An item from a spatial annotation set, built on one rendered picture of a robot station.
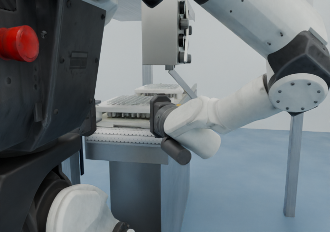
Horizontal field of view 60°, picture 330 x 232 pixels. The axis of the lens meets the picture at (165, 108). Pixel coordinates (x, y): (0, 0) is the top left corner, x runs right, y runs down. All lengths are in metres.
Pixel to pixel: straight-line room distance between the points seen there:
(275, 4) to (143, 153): 0.68
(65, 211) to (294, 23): 0.39
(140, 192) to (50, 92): 0.82
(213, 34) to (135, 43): 1.18
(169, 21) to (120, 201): 0.69
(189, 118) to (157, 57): 0.33
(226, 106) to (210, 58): 3.76
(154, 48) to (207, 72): 3.48
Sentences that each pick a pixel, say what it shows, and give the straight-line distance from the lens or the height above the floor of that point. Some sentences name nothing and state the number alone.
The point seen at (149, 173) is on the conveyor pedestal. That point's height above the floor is 0.63.
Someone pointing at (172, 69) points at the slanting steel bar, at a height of 1.00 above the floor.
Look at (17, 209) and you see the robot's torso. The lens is 0.39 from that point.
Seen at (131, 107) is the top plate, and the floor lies 0.89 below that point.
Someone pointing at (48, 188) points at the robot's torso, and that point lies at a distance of 0.45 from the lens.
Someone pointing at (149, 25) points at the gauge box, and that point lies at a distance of 0.85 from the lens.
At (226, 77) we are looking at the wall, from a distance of 4.30.
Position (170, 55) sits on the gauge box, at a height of 1.05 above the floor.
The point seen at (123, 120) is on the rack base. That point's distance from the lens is 0.96.
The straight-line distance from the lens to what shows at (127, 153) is 0.96.
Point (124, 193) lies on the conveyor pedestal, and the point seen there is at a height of 0.54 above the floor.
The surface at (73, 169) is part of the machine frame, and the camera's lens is 0.96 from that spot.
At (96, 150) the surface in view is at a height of 0.74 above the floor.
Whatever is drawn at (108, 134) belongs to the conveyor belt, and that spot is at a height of 0.80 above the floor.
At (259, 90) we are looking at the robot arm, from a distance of 0.50.
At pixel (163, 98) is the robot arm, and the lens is 0.78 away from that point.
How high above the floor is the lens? 1.05
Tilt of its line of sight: 10 degrees down
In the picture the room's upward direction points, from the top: straight up
